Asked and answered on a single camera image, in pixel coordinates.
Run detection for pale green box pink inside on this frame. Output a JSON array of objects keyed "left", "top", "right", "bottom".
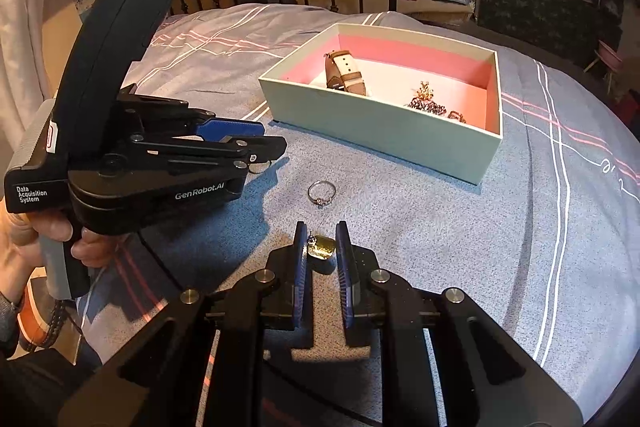
[{"left": 257, "top": 23, "right": 503, "bottom": 185}]

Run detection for person's left hand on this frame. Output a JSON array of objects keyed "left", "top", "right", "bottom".
[{"left": 0, "top": 208, "right": 128, "bottom": 280}]

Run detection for person's left forearm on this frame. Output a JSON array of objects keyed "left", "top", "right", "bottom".
[{"left": 0, "top": 264, "right": 101, "bottom": 427}]

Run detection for white curtain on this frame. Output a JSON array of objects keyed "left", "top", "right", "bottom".
[{"left": 0, "top": 0, "right": 101, "bottom": 142}]

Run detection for brown leather wristband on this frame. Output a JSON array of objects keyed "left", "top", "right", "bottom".
[{"left": 20, "top": 279, "right": 53, "bottom": 348}]

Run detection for brown strap wristwatch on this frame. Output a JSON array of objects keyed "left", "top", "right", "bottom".
[{"left": 322, "top": 50, "right": 368, "bottom": 96}]

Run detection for black bead bracelet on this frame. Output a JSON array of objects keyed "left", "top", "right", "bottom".
[{"left": 30, "top": 299, "right": 68, "bottom": 353}]

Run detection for gold square earring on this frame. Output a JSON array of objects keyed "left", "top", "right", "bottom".
[{"left": 306, "top": 233, "right": 337, "bottom": 260}]

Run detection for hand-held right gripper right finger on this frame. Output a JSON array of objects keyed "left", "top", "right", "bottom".
[{"left": 335, "top": 221, "right": 586, "bottom": 427}]

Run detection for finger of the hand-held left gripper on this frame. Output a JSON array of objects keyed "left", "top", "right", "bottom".
[
  {"left": 131, "top": 134, "right": 289, "bottom": 170},
  {"left": 117, "top": 84, "right": 266, "bottom": 142}
]

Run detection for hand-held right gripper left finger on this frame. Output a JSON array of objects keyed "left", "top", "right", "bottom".
[{"left": 57, "top": 221, "right": 316, "bottom": 427}]

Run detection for green floral cloth-covered table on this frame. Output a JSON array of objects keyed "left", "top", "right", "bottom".
[{"left": 472, "top": 0, "right": 623, "bottom": 70}]

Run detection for silver ring with stone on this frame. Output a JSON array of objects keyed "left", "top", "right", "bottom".
[{"left": 307, "top": 181, "right": 335, "bottom": 208}]

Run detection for metal chain necklace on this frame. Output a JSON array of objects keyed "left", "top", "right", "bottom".
[{"left": 406, "top": 81, "right": 468, "bottom": 124}]

